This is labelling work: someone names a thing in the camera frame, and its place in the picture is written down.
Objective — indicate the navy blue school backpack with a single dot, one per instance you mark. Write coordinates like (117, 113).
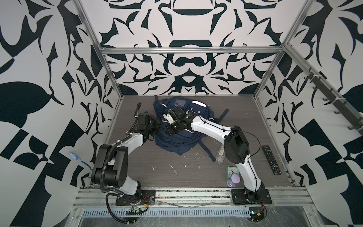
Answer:
(185, 140)

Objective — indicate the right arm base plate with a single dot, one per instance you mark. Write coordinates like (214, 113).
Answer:
(246, 197)

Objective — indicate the aluminium frame rail base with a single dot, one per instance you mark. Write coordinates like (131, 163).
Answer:
(201, 207)

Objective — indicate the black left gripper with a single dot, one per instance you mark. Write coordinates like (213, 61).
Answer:
(157, 124)

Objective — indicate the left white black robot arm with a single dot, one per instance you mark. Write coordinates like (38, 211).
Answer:
(110, 171)

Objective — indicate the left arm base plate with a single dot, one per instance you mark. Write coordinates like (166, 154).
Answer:
(140, 198)

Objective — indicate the black wall hook rack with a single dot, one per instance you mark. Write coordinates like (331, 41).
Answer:
(341, 104)

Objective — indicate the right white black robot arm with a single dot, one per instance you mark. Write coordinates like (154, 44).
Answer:
(234, 141)

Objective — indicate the small green square clock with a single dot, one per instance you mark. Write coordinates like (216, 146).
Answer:
(232, 170)

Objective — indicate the purple cylindrical container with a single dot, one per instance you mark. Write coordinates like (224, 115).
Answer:
(233, 180)

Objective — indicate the small green circuit board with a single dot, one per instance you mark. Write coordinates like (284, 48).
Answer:
(258, 215)

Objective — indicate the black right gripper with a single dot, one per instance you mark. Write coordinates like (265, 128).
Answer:
(169, 129)

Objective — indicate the black remote control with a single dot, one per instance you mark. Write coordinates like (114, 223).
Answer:
(271, 160)

